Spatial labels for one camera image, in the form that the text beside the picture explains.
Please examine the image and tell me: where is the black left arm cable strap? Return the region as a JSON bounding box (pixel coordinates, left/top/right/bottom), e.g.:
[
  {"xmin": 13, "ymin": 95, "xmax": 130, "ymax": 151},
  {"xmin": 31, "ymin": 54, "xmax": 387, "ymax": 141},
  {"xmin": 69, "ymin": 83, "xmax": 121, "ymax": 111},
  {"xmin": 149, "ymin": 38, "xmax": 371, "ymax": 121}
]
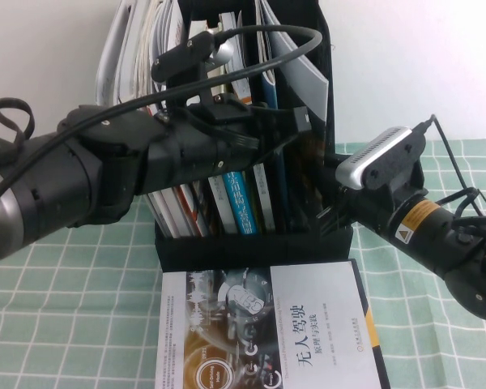
[{"xmin": 0, "ymin": 96, "xmax": 36, "ymax": 163}]

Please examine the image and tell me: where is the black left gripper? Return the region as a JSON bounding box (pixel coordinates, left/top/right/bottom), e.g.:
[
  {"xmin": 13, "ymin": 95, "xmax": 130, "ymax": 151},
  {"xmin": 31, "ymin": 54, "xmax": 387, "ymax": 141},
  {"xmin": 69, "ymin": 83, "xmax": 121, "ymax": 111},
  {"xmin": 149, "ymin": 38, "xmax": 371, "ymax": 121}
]
[{"xmin": 144, "ymin": 100, "xmax": 314, "ymax": 196}]

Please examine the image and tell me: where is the black camera cable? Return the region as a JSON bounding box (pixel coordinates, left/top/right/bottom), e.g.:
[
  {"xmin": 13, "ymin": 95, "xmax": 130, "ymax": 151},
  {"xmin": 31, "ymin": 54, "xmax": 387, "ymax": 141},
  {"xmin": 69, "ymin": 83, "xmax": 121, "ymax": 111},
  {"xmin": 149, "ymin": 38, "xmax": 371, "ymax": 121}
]
[
  {"xmin": 0, "ymin": 24, "xmax": 325, "ymax": 216},
  {"xmin": 412, "ymin": 113, "xmax": 486, "ymax": 232}
]

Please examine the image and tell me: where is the white book orange edge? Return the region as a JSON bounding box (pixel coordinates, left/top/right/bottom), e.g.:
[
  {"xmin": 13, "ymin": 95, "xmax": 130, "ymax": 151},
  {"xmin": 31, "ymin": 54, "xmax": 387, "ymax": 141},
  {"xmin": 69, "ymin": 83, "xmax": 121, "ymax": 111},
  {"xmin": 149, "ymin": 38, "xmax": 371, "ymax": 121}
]
[{"xmin": 157, "ymin": 184, "xmax": 210, "ymax": 238}]

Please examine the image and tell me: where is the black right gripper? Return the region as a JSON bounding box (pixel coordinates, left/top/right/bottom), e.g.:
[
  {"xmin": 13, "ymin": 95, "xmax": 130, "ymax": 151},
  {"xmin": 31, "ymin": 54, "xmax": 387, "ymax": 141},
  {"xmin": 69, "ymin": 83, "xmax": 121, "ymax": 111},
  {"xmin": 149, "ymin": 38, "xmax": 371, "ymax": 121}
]
[{"xmin": 319, "ymin": 153, "xmax": 411, "ymax": 241}]

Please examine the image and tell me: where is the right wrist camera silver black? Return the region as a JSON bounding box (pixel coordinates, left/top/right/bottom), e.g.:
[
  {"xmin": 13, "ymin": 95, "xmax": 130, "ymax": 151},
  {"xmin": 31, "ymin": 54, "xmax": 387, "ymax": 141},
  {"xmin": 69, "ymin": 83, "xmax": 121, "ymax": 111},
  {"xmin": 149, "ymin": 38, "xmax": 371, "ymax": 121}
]
[{"xmin": 335, "ymin": 127, "xmax": 427, "ymax": 192}]

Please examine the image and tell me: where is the blue spine book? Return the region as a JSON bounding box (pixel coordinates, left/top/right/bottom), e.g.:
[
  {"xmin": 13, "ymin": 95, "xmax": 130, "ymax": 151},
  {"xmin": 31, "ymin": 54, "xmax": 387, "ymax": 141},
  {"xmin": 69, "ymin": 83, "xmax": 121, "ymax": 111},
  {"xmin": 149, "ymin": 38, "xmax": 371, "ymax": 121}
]
[{"xmin": 222, "ymin": 169, "xmax": 261, "ymax": 236}]

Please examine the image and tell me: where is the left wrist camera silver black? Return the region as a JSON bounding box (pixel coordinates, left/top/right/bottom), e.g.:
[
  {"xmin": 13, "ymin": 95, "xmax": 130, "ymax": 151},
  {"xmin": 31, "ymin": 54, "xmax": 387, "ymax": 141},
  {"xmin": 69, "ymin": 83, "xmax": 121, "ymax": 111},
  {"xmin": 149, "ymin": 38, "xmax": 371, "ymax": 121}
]
[{"xmin": 151, "ymin": 30, "xmax": 237, "ymax": 84}]

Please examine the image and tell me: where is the grey magazine black spine text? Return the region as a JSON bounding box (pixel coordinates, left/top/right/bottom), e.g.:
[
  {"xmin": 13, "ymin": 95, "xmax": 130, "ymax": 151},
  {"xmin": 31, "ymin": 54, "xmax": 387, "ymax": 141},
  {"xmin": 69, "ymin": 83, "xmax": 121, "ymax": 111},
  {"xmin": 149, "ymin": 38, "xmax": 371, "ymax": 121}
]
[{"xmin": 147, "ymin": 190, "xmax": 175, "ymax": 238}]

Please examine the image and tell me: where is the black right camera cable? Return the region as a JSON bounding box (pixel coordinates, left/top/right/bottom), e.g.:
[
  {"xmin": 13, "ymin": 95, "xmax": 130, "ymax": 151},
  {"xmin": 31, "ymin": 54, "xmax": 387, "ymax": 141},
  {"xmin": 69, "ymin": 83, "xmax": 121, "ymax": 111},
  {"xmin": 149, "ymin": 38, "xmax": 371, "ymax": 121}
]
[{"xmin": 412, "ymin": 113, "xmax": 486, "ymax": 232}]

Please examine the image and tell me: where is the black left camera cable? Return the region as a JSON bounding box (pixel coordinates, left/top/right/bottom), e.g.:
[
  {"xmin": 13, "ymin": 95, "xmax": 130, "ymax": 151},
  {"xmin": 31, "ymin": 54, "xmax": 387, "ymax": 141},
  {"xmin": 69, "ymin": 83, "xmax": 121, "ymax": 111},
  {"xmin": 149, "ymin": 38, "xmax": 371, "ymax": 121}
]
[{"xmin": 0, "ymin": 24, "xmax": 325, "ymax": 216}]

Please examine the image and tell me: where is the white paper sheaf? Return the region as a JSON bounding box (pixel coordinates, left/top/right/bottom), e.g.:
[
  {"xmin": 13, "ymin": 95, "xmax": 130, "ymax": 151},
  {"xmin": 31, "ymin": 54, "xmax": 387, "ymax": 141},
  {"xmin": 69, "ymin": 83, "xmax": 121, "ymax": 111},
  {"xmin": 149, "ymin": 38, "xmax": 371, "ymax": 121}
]
[{"xmin": 135, "ymin": 0, "xmax": 187, "ymax": 107}]

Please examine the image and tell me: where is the autonomous driving book white cover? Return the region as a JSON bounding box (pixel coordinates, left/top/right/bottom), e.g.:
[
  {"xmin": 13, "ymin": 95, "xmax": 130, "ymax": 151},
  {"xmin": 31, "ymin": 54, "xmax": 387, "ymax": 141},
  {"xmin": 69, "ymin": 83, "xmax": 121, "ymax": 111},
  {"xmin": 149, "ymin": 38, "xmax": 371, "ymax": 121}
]
[{"xmin": 156, "ymin": 259, "xmax": 392, "ymax": 389}]

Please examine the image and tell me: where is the black mesh book holder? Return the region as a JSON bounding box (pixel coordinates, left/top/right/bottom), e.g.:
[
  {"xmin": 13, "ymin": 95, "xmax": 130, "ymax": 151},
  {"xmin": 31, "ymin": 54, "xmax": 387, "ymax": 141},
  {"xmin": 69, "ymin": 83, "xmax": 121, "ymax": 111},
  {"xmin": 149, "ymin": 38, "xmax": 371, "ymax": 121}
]
[{"xmin": 153, "ymin": 0, "xmax": 356, "ymax": 273}]

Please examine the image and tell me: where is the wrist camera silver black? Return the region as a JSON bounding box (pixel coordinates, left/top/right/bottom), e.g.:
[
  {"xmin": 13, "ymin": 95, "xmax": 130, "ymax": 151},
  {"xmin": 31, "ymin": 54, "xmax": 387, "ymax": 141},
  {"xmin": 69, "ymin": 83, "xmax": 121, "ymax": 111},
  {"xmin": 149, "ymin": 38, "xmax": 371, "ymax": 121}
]
[
  {"xmin": 335, "ymin": 127, "xmax": 427, "ymax": 192},
  {"xmin": 151, "ymin": 30, "xmax": 237, "ymax": 84}
]

